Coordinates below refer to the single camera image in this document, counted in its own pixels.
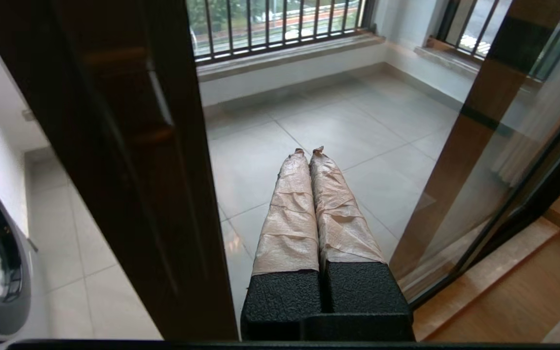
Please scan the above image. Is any short black balcony railing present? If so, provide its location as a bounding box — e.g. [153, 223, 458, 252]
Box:
[435, 0, 560, 82]

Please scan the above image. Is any brown framed sliding glass door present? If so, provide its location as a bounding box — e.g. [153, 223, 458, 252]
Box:
[0, 0, 560, 341]

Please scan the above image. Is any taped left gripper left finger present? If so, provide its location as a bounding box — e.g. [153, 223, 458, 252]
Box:
[241, 149, 323, 341]

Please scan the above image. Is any long grey stone sill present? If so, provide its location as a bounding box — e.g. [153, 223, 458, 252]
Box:
[196, 32, 387, 82]

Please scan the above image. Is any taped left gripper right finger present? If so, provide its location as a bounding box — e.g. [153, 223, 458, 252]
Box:
[311, 146, 414, 315]

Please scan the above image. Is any short grey stone sill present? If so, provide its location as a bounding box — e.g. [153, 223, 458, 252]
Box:
[414, 38, 545, 94]

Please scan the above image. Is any beige pleated curtain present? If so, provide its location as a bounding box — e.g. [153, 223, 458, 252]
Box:
[491, 19, 560, 188]

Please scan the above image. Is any brown framed fixed glass door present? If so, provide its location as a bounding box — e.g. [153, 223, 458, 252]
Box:
[389, 0, 560, 302]

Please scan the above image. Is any long black balcony railing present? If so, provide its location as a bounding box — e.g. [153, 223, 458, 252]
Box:
[187, 0, 377, 65]

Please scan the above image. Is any dark framed sliding glass door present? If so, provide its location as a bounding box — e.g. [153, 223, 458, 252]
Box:
[409, 87, 560, 312]

